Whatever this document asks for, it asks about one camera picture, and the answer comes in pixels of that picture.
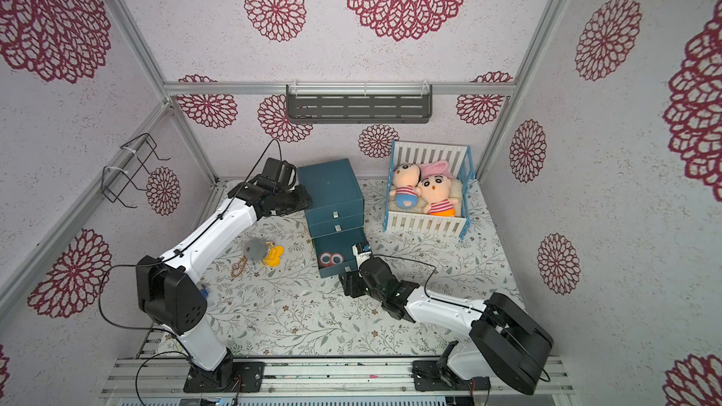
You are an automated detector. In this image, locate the red tape roll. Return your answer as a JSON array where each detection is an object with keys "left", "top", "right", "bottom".
[
  {"left": 319, "top": 253, "right": 333, "bottom": 267},
  {"left": 329, "top": 253, "right": 345, "bottom": 266}
]

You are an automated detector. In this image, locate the teal bottom drawer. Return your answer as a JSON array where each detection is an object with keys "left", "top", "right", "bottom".
[{"left": 312, "top": 227, "right": 368, "bottom": 279}]

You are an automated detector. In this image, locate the teal drawer cabinet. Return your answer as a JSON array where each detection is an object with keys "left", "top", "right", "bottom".
[{"left": 298, "top": 159, "right": 364, "bottom": 238}]

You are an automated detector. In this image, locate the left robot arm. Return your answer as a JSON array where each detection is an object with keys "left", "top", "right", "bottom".
[{"left": 135, "top": 177, "right": 311, "bottom": 372}]

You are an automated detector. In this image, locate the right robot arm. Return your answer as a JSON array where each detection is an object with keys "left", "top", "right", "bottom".
[{"left": 338, "top": 256, "right": 554, "bottom": 396}]

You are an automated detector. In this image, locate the white blue toy crib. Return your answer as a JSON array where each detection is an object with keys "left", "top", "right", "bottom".
[{"left": 384, "top": 141, "right": 475, "bottom": 240}]

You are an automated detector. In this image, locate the yellow flower toy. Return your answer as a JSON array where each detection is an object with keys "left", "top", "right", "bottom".
[{"left": 261, "top": 242, "right": 285, "bottom": 268}]

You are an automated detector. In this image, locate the plush doll blue outfit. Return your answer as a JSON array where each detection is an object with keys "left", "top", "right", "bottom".
[{"left": 389, "top": 163, "right": 420, "bottom": 210}]

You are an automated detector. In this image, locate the plush doll striped shirt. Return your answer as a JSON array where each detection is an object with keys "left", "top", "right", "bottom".
[{"left": 417, "top": 175, "right": 459, "bottom": 217}]

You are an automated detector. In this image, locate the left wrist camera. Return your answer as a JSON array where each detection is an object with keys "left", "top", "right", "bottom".
[{"left": 259, "top": 158, "right": 296, "bottom": 191}]

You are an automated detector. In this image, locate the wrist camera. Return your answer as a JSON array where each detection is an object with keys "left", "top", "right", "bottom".
[
  {"left": 259, "top": 158, "right": 296, "bottom": 191},
  {"left": 352, "top": 242, "right": 372, "bottom": 267}
]

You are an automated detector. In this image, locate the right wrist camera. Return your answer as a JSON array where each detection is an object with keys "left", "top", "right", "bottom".
[{"left": 352, "top": 242, "right": 372, "bottom": 267}]

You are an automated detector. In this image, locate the grey plush keychain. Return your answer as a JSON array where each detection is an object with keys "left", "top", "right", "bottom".
[{"left": 243, "top": 238, "right": 269, "bottom": 262}]

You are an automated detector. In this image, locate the grey wall shelf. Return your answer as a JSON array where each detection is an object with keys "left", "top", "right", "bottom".
[{"left": 285, "top": 84, "right": 432, "bottom": 124}]

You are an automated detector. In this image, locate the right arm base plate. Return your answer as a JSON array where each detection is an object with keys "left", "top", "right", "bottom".
[{"left": 412, "top": 360, "right": 491, "bottom": 392}]

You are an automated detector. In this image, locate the black wire wall rack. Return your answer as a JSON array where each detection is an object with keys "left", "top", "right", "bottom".
[{"left": 100, "top": 133, "right": 169, "bottom": 210}]

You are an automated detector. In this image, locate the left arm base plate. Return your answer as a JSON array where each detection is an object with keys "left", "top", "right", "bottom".
[{"left": 184, "top": 361, "right": 266, "bottom": 394}]

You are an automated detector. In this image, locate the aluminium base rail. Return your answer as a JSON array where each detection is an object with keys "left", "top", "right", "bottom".
[{"left": 100, "top": 356, "right": 575, "bottom": 398}]

